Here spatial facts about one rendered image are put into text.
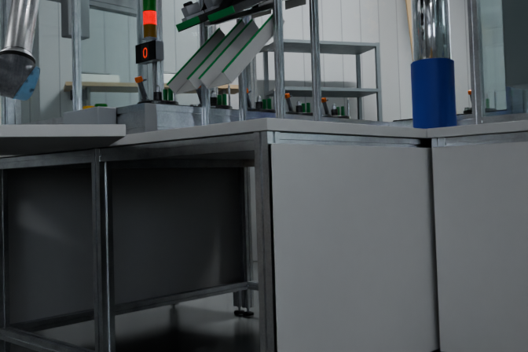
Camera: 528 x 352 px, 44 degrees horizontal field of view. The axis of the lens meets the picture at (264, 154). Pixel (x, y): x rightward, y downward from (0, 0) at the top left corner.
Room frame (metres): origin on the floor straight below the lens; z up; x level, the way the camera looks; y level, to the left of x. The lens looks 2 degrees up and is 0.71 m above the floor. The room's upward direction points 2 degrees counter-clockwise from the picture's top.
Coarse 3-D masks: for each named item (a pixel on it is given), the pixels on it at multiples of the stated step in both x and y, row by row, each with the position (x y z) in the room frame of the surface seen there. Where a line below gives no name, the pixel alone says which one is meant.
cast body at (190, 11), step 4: (184, 4) 2.00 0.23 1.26; (188, 4) 2.00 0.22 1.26; (192, 4) 2.00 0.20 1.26; (196, 4) 2.00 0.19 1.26; (184, 8) 2.00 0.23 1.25; (188, 8) 1.99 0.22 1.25; (192, 8) 2.00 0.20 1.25; (196, 8) 2.01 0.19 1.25; (184, 12) 2.01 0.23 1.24; (188, 12) 1.99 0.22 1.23; (192, 12) 2.00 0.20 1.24; (196, 12) 2.01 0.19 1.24; (200, 12) 2.01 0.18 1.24; (184, 16) 2.03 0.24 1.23; (188, 16) 1.99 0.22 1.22; (192, 16) 2.00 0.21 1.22; (184, 20) 2.01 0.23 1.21
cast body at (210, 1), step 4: (204, 0) 2.05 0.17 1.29; (208, 0) 2.04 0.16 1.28; (212, 0) 2.03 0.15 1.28; (216, 0) 2.03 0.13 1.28; (220, 0) 2.04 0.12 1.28; (208, 4) 2.05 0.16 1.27; (212, 4) 2.03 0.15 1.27; (216, 4) 2.03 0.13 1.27; (220, 4) 2.04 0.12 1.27; (208, 8) 2.04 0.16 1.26; (212, 8) 2.02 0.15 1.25; (216, 8) 2.03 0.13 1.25
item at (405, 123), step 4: (456, 116) 2.74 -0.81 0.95; (460, 116) 2.73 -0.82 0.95; (464, 116) 2.72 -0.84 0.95; (468, 116) 2.71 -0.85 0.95; (404, 120) 2.92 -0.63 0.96; (408, 120) 2.90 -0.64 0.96; (456, 120) 2.75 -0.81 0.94; (460, 120) 2.74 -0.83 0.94; (464, 120) 2.73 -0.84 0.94; (468, 120) 2.72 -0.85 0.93; (380, 124) 2.92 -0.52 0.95; (384, 124) 2.95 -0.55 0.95; (388, 124) 2.97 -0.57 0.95; (392, 124) 2.96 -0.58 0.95; (396, 124) 2.95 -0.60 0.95; (400, 124) 2.93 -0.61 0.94; (404, 124) 2.92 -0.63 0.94; (408, 124) 2.90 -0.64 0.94; (412, 124) 2.89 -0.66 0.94; (460, 124) 2.73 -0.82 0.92; (464, 124) 2.72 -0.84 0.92; (468, 124) 2.71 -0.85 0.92; (472, 124) 2.70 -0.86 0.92
